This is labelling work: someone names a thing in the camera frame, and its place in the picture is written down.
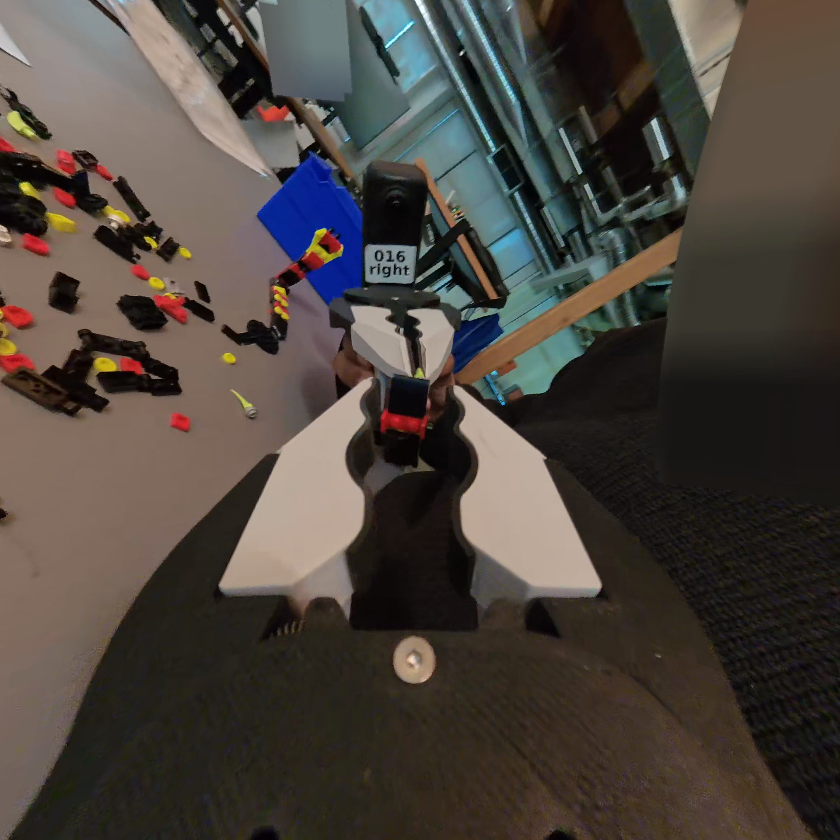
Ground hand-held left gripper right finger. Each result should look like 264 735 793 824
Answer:
451 386 603 610

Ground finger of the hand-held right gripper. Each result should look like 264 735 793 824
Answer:
415 308 456 382
350 307 417 378

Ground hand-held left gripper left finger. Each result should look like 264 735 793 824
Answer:
218 381 378 614

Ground black and red lego assembly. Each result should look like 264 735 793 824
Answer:
377 374 434 470

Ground red yellow black lego tail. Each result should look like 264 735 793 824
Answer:
269 227 344 339

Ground black and blue lego assembly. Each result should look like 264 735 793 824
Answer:
221 319 283 355

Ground scattered lego pieces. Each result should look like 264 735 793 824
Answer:
0 84 238 521

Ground person's right hand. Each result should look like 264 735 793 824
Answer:
333 346 456 427

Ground blue plastic bin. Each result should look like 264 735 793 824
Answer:
451 314 505 374
257 154 365 306

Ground grey computer monitor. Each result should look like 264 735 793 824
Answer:
344 0 413 151

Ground grey metal plate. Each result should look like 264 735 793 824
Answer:
241 118 301 170

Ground wooden beam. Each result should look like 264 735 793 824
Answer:
455 228 683 387

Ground silver pipes and ducts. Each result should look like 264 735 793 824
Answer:
413 0 713 329

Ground printed instruction sheet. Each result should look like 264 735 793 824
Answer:
105 0 273 179

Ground white paper sheet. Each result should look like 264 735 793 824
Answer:
0 23 32 68

